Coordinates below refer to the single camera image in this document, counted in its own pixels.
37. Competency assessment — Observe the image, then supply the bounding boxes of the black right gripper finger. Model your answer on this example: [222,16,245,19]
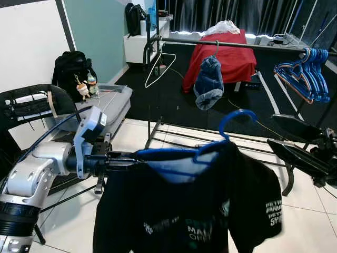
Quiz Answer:
[267,138,327,180]
[271,113,324,143]

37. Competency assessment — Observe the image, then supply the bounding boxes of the black printed t-shirt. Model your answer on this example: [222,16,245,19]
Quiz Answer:
[94,141,283,253]

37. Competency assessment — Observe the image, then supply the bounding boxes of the blue plastic hanger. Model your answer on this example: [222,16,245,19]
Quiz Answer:
[134,109,259,182]

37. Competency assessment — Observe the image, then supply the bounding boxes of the bunch of blue hangers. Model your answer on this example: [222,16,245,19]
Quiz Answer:
[273,47,331,104]

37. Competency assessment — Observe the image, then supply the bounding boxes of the grey storage box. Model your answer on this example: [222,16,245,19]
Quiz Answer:
[55,84,132,132]

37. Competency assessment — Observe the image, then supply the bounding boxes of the red bed cover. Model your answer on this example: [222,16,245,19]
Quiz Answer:
[183,29,257,93]

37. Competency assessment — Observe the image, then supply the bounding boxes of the black backpack with toys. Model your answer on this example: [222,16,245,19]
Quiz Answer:
[52,51,98,103]

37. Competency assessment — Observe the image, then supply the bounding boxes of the blue denim shorts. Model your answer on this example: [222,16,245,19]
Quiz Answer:
[193,54,224,110]

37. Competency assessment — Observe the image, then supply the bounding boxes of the black clothes rack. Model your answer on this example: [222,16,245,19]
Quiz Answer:
[142,34,337,197]

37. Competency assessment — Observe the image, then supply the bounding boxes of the white low cabinet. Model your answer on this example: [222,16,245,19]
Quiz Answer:
[124,16,174,64]

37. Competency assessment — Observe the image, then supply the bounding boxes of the black folding chair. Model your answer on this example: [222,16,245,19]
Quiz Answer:
[0,84,114,246]

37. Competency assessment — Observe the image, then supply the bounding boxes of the dark curtain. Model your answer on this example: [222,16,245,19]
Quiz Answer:
[158,0,337,37]

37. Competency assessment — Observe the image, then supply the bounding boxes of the white plastic bag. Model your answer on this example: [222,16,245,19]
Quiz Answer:
[203,20,241,36]

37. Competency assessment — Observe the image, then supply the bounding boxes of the plain black backpack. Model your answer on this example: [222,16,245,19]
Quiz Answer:
[125,3,148,36]

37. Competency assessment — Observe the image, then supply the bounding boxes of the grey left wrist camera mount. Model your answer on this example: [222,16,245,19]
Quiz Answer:
[73,105,107,180]

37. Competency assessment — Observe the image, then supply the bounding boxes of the white wire hanger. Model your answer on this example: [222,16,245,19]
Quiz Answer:
[100,87,119,114]
[145,50,177,89]

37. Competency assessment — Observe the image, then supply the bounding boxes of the plush toy keychain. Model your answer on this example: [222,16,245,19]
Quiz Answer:
[74,74,100,102]

